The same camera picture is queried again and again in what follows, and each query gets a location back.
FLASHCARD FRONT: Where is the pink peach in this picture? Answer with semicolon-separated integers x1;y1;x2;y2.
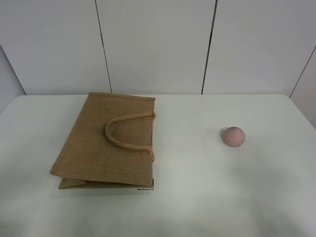
220;126;246;148

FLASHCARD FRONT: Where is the brown linen tote bag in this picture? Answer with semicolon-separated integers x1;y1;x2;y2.
50;92;156;190

